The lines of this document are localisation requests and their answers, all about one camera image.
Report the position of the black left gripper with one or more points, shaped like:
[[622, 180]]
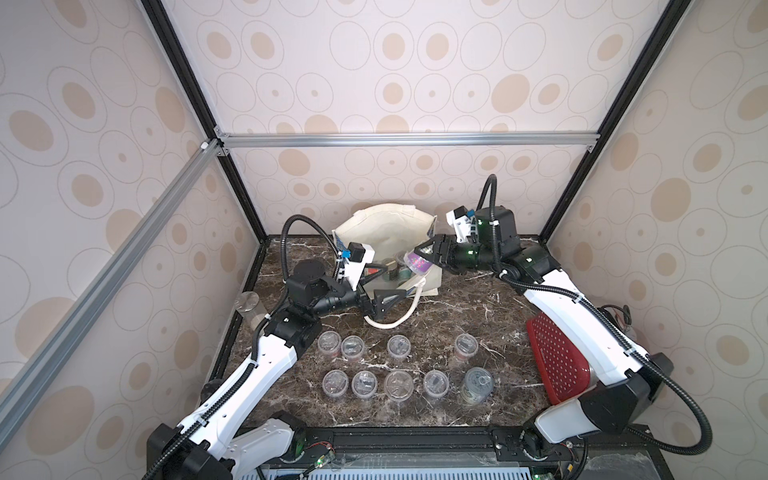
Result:
[[373, 306]]

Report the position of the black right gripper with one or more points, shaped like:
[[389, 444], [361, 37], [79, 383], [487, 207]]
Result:
[[444, 252]]

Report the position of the purple lid seed jar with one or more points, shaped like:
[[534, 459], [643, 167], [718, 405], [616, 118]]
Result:
[[416, 264]]

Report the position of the orange seed jar clear lid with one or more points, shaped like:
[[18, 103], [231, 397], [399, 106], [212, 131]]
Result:
[[399, 348]]

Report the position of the cream canvas starry night bag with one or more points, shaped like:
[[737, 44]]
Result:
[[392, 230]]

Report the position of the large clear seed jar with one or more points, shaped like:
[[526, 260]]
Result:
[[477, 386]]

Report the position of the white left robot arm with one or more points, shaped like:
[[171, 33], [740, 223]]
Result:
[[207, 444]]

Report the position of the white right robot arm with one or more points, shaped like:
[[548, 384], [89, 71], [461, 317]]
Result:
[[629, 379]]

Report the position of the silver aluminium crossbar back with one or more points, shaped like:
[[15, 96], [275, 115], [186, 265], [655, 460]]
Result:
[[428, 139]]

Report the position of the red and steel toaster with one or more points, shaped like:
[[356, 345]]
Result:
[[564, 371]]

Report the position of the silver aluminium bar left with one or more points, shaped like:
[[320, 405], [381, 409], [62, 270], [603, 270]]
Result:
[[39, 372]]

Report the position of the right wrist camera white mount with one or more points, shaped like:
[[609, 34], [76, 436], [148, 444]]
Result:
[[462, 220]]

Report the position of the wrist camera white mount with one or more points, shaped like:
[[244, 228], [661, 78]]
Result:
[[462, 220], [353, 261]]

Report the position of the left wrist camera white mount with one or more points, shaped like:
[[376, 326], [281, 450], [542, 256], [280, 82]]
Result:
[[353, 261]]

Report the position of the clear plastic jar by wall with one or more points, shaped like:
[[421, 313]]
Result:
[[252, 309]]

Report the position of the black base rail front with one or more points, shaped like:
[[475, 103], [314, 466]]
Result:
[[462, 453]]

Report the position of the black corner frame post right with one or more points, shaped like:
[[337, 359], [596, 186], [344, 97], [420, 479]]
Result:
[[648, 57]]

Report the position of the black corner frame post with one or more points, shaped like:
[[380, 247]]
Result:
[[160, 22], [648, 57]]

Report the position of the black corner frame post left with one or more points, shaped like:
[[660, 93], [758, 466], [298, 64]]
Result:
[[160, 22]]

